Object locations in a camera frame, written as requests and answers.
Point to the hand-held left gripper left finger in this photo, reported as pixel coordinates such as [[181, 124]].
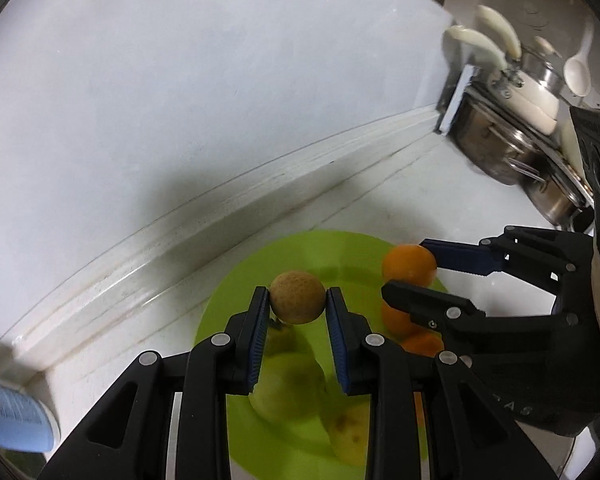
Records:
[[260, 340]]

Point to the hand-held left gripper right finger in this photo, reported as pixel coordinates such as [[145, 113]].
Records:
[[337, 340]]

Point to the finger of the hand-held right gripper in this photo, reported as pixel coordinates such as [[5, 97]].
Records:
[[430, 305], [460, 257]]

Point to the orange mandarin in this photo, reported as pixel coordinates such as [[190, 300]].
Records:
[[422, 346], [399, 321], [409, 264]]

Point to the green plate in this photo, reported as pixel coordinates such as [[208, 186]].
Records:
[[230, 310]]

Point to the green apple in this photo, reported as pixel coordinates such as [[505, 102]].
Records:
[[290, 385]]

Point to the small brown round fruit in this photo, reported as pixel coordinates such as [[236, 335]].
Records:
[[298, 296]]

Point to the yellow-green apple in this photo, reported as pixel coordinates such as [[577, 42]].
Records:
[[352, 435]]

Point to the small steel pot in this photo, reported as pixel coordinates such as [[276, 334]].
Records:
[[555, 200]]

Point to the large steel pot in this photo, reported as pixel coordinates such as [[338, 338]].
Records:
[[495, 142]]

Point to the white pot rack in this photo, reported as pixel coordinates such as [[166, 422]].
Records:
[[452, 105]]

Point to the white bowl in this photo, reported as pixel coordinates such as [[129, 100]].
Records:
[[530, 102]]

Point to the steel pot with lid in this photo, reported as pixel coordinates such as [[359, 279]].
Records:
[[542, 67]]

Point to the white ladle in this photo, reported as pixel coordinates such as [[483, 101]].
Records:
[[577, 75]]

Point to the white blue pump bottle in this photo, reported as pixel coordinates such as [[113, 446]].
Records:
[[15, 415]]

